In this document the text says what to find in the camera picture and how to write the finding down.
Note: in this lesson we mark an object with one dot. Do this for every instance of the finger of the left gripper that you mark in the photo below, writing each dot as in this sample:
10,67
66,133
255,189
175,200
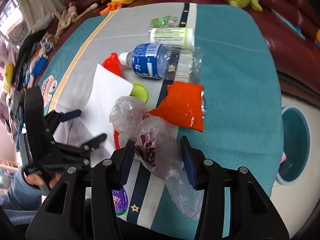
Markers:
64,117
95,142

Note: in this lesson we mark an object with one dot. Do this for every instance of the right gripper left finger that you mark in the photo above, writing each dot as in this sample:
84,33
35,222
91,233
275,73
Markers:
81,204

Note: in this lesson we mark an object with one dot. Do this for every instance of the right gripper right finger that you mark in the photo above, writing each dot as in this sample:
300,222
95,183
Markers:
252,213

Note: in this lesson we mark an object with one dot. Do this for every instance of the white paper napkin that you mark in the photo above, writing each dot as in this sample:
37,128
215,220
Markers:
94,93

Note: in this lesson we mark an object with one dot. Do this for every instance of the clear plastic bag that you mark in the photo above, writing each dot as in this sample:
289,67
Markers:
157,149

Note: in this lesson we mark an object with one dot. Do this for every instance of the orange snack bag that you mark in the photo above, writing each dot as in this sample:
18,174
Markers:
182,106

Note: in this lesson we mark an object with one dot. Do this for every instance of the blue round trash bin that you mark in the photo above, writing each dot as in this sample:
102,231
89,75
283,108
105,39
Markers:
297,145

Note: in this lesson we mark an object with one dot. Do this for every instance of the person left hand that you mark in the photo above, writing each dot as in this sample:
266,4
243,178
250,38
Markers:
37,181

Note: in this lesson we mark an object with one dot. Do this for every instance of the purple snack packet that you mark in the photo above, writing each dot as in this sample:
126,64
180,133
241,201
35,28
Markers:
120,200

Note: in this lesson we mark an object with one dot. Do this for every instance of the small orange snack packet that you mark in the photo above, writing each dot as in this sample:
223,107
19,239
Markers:
112,64

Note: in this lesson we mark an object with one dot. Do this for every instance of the lime green lid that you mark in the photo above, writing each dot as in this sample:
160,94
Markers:
140,91

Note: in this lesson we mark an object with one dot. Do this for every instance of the teal tablecloth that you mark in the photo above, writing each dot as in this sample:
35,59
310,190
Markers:
243,124

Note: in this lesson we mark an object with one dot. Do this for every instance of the tan giraffe plush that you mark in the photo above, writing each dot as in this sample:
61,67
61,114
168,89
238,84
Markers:
70,16

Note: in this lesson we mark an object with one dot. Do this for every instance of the clear plastic water bottle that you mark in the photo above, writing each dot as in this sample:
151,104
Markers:
164,61

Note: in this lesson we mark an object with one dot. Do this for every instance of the green candy wrapper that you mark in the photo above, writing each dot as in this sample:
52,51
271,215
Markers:
164,22

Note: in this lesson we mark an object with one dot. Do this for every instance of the blue book on sofa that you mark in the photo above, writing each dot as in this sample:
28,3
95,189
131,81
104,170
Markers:
296,30

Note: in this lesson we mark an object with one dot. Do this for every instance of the dark red leather sofa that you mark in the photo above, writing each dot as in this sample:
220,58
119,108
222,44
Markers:
296,59

